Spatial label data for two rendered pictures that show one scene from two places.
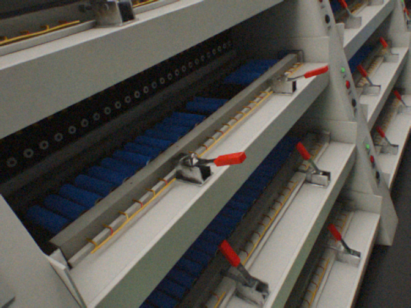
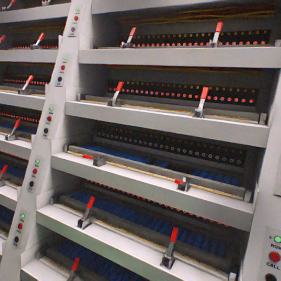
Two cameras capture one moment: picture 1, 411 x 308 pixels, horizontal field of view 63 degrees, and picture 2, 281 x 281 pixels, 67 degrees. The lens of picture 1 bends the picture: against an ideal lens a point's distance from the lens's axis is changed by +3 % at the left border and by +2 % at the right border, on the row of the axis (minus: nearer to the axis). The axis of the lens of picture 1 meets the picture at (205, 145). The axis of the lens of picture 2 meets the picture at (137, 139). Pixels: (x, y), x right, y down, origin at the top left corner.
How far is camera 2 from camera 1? 68 cm
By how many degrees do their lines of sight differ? 72
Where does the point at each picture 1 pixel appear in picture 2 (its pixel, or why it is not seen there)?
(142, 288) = (61, 166)
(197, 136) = (119, 159)
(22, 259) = (53, 134)
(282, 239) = (113, 237)
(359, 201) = not seen: outside the picture
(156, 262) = (66, 165)
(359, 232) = not seen: outside the picture
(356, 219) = not seen: outside the picture
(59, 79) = (83, 110)
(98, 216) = (78, 149)
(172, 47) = (119, 120)
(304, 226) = (122, 247)
